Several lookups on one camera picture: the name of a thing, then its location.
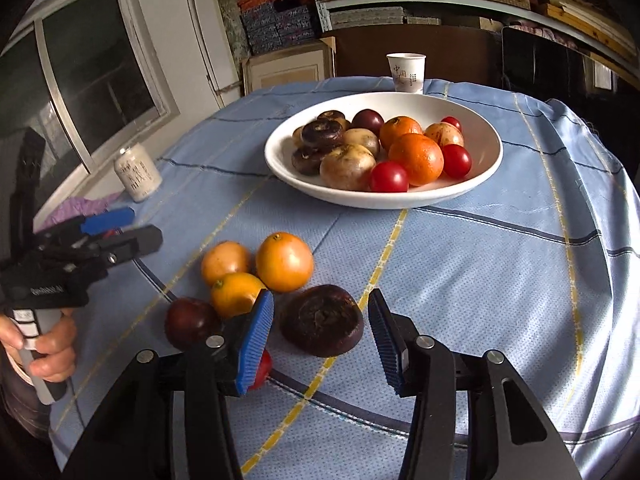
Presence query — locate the person's left hand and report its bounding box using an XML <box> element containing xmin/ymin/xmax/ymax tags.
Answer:
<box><xmin>0</xmin><ymin>310</ymin><xmax>79</xmax><ymax>383</ymax></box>

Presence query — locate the beige framed board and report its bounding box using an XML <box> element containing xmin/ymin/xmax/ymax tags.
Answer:
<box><xmin>242</xmin><ymin>40</ymin><xmax>336</xmax><ymax>96</ymax></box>

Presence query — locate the white beverage can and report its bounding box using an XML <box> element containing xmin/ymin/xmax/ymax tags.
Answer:
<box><xmin>114</xmin><ymin>144</ymin><xmax>163</xmax><ymax>203</ymax></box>

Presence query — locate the white ceramic plate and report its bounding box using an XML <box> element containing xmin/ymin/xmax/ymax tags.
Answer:
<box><xmin>264</xmin><ymin>91</ymin><xmax>503</xmax><ymax>210</ymax></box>

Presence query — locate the black panel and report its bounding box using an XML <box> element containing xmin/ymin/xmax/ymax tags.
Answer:
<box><xmin>501</xmin><ymin>25</ymin><xmax>621</xmax><ymax>106</ymax></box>

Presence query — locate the large orange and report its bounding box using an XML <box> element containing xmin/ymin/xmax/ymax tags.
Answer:
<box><xmin>256</xmin><ymin>232</ymin><xmax>315</xmax><ymax>293</ymax></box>

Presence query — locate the stack of blue patterned boxes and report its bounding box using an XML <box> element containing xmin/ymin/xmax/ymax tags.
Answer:
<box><xmin>239</xmin><ymin>0</ymin><xmax>321</xmax><ymax>56</ymax></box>

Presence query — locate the green marbled box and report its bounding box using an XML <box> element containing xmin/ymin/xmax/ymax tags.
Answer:
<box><xmin>212</xmin><ymin>0</ymin><xmax>252</xmax><ymax>61</ymax></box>

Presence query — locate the brown round pear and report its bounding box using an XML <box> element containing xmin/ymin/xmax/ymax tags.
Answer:
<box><xmin>320</xmin><ymin>144</ymin><xmax>377</xmax><ymax>192</ymax></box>
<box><xmin>342</xmin><ymin>128</ymin><xmax>381</xmax><ymax>157</ymax></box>

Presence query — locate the small orange tangerine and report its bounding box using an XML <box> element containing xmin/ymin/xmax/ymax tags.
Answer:
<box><xmin>210</xmin><ymin>272</ymin><xmax>268</xmax><ymax>318</ymax></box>

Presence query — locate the purple cloth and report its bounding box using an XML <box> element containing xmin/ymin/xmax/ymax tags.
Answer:
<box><xmin>40</xmin><ymin>192</ymin><xmax>126</xmax><ymax>233</ymax></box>

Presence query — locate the dark glass window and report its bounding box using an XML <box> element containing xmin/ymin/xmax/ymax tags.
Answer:
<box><xmin>0</xmin><ymin>0</ymin><xmax>181</xmax><ymax>201</ymax></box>

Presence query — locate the dark purple plum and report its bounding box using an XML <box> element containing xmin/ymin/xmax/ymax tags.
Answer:
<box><xmin>351</xmin><ymin>109</ymin><xmax>385</xmax><ymax>133</ymax></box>
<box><xmin>165</xmin><ymin>297</ymin><xmax>221</xmax><ymax>352</ymax></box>

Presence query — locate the blue checked tablecloth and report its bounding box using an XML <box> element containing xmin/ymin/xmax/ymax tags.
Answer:
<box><xmin>47</xmin><ymin>77</ymin><xmax>640</xmax><ymax>480</ymax></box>

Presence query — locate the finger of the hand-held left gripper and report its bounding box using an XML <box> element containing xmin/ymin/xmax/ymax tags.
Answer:
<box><xmin>35</xmin><ymin>206</ymin><xmax>136</xmax><ymax>252</ymax></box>
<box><xmin>75</xmin><ymin>225</ymin><xmax>164</xmax><ymax>267</ymax></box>

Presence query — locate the person's left forearm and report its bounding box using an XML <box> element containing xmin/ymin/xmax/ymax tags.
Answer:
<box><xmin>0</xmin><ymin>347</ymin><xmax>63</xmax><ymax>480</ymax></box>

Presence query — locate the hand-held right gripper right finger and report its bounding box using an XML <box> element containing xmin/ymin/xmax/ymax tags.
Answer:
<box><xmin>367</xmin><ymin>287</ymin><xmax>583</xmax><ymax>480</ymax></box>

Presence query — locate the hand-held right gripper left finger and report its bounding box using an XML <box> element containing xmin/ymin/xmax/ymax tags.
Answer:
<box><xmin>62</xmin><ymin>287</ymin><xmax>276</xmax><ymax>480</ymax></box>

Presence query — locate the brown wooden board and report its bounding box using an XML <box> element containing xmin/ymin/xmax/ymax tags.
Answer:
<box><xmin>320</xmin><ymin>25</ymin><xmax>506</xmax><ymax>81</ymax></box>

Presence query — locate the speckled yellow pear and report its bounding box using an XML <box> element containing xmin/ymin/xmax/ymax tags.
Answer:
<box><xmin>424</xmin><ymin>121</ymin><xmax>465</xmax><ymax>150</ymax></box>

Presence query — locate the white wooden slat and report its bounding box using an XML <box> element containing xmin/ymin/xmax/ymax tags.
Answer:
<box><xmin>186</xmin><ymin>0</ymin><xmax>227</xmax><ymax>108</ymax></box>

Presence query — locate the white paper cup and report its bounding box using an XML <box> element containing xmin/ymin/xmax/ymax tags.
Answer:
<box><xmin>386</xmin><ymin>52</ymin><xmax>427</xmax><ymax>95</ymax></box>

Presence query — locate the yellow orange round fruit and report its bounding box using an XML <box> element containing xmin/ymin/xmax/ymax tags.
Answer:
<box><xmin>201</xmin><ymin>241</ymin><xmax>252</xmax><ymax>287</ymax></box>

